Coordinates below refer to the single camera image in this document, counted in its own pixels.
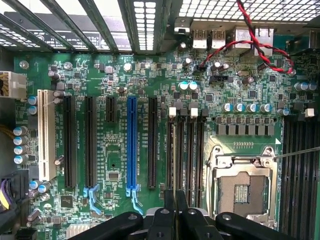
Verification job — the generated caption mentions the red black twisted wire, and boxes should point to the red black twisted wire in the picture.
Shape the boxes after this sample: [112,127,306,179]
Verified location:
[199,0,295,75]

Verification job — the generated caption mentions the thin metal locking lever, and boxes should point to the thin metal locking lever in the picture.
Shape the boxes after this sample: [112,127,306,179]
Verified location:
[273,146,320,160]

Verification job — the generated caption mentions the grey metal PC case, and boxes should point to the grey metal PC case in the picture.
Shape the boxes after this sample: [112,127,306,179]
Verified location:
[0,0,320,240]

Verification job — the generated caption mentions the blue expansion slot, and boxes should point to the blue expansion slot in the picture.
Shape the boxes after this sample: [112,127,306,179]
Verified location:
[126,96,145,216]

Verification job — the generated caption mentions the black RAM slot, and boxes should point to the black RAM slot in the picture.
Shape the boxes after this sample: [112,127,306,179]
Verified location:
[166,106,178,191]
[302,108,315,238]
[197,108,210,208]
[281,116,292,233]
[313,117,320,240]
[292,102,303,236]
[187,107,199,208]
[176,107,188,191]

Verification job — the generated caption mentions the cream power plug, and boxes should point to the cream power plug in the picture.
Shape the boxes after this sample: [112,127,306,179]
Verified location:
[0,71,28,102]

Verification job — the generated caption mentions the yellow braided wire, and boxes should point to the yellow braided wire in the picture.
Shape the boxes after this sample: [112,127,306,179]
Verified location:
[0,122,16,141]

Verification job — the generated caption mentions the black slot with blue clip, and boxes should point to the black slot with blue clip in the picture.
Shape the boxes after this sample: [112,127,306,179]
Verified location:
[84,96,101,216]

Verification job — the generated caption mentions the green motherboard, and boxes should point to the green motherboard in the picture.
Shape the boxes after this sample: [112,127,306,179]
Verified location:
[13,24,320,240]

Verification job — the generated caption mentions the black plug purple wires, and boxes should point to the black plug purple wires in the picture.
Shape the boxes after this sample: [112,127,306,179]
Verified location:
[0,169,30,216]

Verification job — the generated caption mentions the black part with white print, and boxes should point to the black part with white print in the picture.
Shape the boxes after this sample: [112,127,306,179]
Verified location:
[3,11,132,52]

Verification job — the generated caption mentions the white expansion slot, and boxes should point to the white expansion slot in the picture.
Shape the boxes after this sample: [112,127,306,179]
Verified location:
[36,88,57,183]

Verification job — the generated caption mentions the silver CPU socket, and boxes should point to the silver CPU socket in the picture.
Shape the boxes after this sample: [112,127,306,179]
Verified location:
[207,144,282,232]

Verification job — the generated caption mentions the short black expansion slot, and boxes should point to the short black expansion slot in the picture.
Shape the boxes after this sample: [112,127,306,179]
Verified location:
[105,96,117,124]

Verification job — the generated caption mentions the silver finned heatsink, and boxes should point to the silver finned heatsink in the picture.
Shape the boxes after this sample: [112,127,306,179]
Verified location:
[66,223,101,240]

